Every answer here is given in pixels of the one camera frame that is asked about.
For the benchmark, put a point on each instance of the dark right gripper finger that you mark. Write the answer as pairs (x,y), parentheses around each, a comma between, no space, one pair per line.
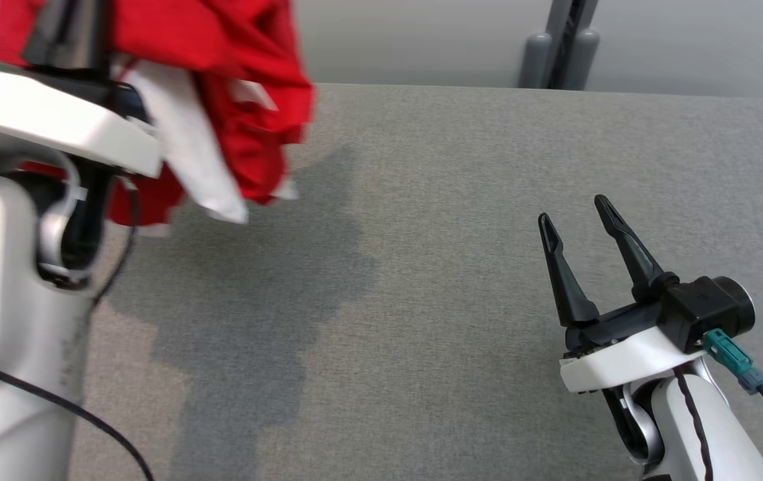
(635,260)
(565,280)

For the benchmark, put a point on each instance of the red shorts white side stripe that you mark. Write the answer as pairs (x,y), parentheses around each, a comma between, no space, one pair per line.
(234,40)

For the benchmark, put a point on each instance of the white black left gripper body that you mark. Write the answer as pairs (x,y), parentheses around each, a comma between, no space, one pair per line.
(54,113)

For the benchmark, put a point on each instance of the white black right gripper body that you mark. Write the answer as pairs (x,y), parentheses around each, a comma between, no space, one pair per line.
(629,357)

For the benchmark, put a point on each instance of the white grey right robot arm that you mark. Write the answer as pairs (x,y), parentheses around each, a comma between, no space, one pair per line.
(735,434)

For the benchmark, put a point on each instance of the grey metal partition frame post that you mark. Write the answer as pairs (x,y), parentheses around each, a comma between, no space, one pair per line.
(558,40)

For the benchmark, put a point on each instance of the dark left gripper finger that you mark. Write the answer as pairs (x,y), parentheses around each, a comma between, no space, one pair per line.
(54,33)
(97,33)

